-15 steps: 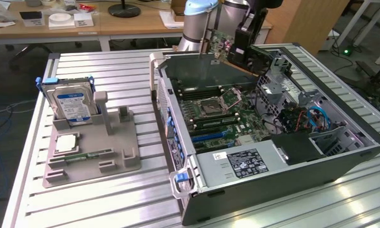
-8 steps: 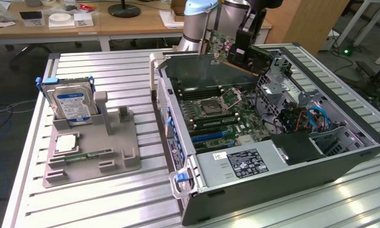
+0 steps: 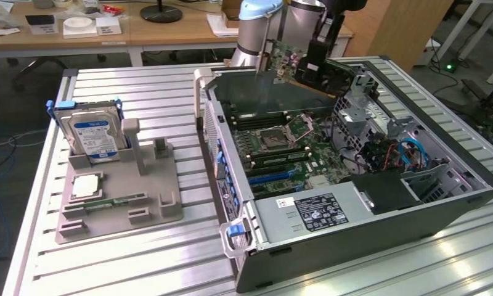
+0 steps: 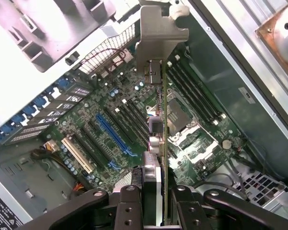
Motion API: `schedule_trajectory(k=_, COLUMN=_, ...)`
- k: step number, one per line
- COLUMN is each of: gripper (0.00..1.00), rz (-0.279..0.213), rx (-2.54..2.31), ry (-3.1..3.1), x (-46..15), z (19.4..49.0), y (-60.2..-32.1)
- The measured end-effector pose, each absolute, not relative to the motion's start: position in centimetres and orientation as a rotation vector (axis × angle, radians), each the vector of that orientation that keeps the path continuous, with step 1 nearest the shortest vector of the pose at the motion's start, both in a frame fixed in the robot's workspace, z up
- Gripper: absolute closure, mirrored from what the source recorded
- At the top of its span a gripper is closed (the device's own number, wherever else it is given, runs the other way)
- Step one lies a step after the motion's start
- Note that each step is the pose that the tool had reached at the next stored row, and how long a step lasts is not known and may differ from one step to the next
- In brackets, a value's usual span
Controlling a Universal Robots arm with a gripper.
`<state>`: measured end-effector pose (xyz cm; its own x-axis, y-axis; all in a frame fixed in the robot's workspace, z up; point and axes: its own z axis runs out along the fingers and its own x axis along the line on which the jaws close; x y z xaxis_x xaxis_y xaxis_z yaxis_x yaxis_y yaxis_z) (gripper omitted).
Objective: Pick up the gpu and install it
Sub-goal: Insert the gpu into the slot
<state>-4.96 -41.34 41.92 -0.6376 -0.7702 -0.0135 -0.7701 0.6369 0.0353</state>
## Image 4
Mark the metal socket cover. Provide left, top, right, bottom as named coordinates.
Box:
left=176, top=126, right=219, bottom=168

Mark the white expansion slot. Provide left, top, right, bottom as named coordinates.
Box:
left=61, top=137, right=95, bottom=174

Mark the blue expansion slot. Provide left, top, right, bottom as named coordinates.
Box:
left=95, top=113, right=139, bottom=157

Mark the metal disk bay cage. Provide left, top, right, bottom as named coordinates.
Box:
left=240, top=171, right=288, bottom=214

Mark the CPU socket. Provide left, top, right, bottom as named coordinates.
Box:
left=167, top=97, right=199, bottom=137

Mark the green motherboard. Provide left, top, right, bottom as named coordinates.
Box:
left=39, top=46, right=249, bottom=192

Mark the grey power supply unit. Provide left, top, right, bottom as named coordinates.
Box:
left=0, top=171, right=36, bottom=230

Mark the black grey PC case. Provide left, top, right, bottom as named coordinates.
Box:
left=0, top=0, right=288, bottom=230

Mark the grey parts rack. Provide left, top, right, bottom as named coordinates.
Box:
left=0, top=0, right=117, bottom=73

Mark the red yellow wire bundle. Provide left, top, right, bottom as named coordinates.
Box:
left=73, top=182, right=87, bottom=192

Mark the yellow black power wire bundle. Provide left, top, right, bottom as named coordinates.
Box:
left=30, top=140, right=87, bottom=192

